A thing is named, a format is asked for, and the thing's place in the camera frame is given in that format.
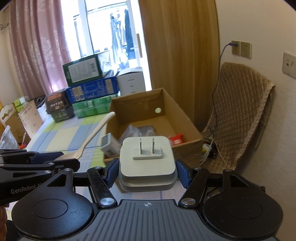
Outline white carved chair back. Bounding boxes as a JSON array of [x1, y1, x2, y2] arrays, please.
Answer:
[[0, 104, 18, 127]]

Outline brown cardboard packaging pieces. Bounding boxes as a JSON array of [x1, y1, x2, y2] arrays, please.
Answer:
[[18, 100, 44, 137]]

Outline brown cardboard box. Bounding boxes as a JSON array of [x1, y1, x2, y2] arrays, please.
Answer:
[[103, 88, 204, 163]]

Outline small silver foil pouch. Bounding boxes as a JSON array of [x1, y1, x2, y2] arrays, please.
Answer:
[[139, 126, 158, 138]]

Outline green tissue packs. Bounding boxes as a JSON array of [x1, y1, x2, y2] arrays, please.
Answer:
[[13, 97, 30, 113]]

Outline white carton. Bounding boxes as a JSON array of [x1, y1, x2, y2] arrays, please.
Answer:
[[116, 71, 146, 96]]

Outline red packet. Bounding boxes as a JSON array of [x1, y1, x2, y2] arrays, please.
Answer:
[[168, 134, 185, 146]]

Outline beige plastic spoon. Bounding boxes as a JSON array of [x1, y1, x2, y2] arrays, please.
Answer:
[[56, 112, 116, 163]]

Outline dark instant food box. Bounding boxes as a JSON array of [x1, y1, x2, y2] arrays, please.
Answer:
[[45, 89, 75, 123]]

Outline small white box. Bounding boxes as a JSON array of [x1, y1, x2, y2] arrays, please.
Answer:
[[100, 133, 121, 160]]

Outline power strip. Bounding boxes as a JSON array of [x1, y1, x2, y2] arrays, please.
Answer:
[[201, 137, 219, 161]]

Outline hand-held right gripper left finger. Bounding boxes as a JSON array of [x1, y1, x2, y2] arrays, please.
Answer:
[[42, 159, 119, 208]]

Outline beige wall socket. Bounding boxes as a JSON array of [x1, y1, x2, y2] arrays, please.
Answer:
[[231, 40, 241, 56], [240, 41, 252, 59]]

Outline quilted brown chair cover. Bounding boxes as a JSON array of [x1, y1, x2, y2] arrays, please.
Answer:
[[200, 62, 276, 173]]

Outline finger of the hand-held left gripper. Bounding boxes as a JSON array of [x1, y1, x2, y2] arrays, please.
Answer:
[[0, 149, 65, 164], [0, 159, 80, 182]]

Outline hanging clothes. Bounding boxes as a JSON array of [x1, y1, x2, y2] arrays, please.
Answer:
[[109, 7, 137, 67]]

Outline wooden door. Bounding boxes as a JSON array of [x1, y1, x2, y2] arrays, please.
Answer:
[[138, 0, 220, 132]]

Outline charger plug with cable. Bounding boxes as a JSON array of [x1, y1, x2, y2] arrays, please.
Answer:
[[211, 41, 240, 144]]

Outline blue carton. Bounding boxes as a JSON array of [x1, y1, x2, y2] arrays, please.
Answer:
[[66, 76, 119, 103]]

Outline large silver foil pouch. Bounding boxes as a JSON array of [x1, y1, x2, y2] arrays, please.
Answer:
[[119, 125, 158, 144]]

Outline pink curtain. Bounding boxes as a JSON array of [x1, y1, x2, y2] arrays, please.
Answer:
[[6, 0, 72, 98]]

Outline glass balcony window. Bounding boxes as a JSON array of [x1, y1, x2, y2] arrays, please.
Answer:
[[60, 0, 152, 91]]

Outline white power adapter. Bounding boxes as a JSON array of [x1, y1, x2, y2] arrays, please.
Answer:
[[118, 136, 178, 193]]

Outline green shrink-wrapped carton pack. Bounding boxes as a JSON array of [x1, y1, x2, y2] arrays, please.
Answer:
[[72, 94, 118, 118]]

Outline clear plastic bag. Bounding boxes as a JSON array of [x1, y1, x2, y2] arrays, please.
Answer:
[[0, 125, 19, 150]]

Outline dark green carton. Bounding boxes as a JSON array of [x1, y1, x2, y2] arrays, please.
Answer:
[[62, 54, 111, 86]]

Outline brown printed carton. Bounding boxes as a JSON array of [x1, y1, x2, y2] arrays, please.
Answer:
[[5, 115, 31, 145]]

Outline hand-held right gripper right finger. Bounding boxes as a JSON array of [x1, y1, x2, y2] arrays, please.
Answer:
[[176, 159, 257, 208]]

